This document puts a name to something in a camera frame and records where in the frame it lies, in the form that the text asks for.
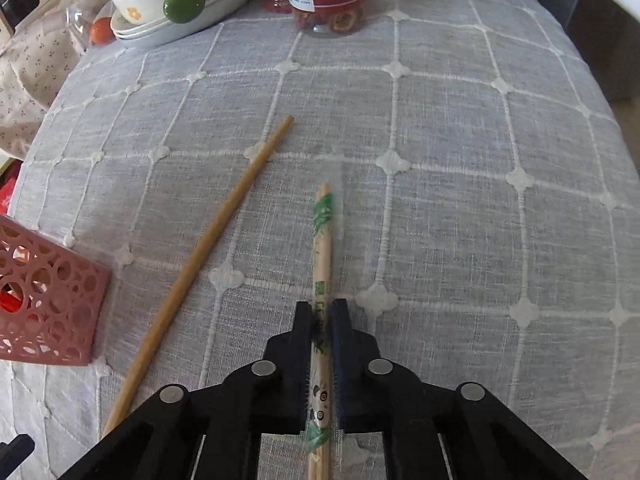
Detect disposable chopsticks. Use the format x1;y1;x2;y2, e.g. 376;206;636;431
305;182;334;480

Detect grey checked tablecloth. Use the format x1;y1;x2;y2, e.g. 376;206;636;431
1;0;639;479

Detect green lime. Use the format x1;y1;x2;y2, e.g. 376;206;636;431
163;0;206;24

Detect wooden chopstick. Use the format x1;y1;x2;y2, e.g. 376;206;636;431
102;115;294;437

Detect pink perforated basket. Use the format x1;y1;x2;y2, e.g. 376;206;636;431
0;214;111;366

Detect glass jar with tomatoes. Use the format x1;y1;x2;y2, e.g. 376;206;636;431
62;0;126;49

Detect stacked white plates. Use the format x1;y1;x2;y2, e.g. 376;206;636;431
111;0;248;49

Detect floral beige cloth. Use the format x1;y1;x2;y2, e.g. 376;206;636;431
0;10;85;160

